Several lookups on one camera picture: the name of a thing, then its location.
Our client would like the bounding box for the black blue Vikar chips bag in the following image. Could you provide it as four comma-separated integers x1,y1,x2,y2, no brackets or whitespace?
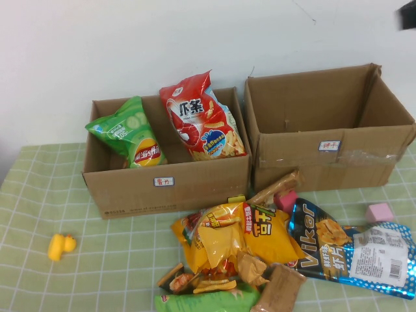
285,197,371,287

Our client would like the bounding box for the small orange-yellow snack packet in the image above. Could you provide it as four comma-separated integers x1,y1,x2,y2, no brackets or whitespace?
193,278,237,294

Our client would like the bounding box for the flat brown kraft packet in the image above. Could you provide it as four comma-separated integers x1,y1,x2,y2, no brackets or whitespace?
250,263,308,312

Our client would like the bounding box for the light pink cube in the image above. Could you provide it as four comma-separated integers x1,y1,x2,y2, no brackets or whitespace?
364,202,395,224

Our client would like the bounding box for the green Lay's chips bag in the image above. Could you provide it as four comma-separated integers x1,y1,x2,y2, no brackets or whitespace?
84,96,167,169

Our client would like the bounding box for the crinkled glossy yellow packet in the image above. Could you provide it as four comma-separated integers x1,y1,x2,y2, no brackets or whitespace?
191,224,248,274

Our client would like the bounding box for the green checked tablecloth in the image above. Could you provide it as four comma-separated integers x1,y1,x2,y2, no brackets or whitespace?
0,142,416,312

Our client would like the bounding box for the large yellow fries snack bag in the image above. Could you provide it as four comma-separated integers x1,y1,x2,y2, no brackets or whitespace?
171,201,306,274

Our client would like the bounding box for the cardboard box with printed base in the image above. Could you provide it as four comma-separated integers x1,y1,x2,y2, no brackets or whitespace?
81,86,253,220

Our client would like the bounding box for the dark pink cube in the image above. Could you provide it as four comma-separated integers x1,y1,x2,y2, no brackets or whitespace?
274,190,299,212

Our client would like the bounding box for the yellow rubber duck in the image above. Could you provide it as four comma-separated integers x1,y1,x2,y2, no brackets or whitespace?
47,233,78,262

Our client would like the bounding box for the tall taped cardboard box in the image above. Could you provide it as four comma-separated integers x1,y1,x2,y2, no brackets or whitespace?
243,63,416,196

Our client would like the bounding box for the crumpled tan packet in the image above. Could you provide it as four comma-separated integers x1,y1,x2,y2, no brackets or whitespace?
234,250,270,287

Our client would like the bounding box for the light green chips bag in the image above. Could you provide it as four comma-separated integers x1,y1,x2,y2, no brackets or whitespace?
153,289,259,312

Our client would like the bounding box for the dark packet with shrimp picture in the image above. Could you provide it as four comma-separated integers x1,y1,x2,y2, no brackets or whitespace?
157,262,204,295

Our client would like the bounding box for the red shrimp strips bag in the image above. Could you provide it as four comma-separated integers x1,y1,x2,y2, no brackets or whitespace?
158,69,248,163

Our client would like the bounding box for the long golden brown wafer wrapper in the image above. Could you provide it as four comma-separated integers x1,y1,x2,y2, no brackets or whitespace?
248,168,303,206

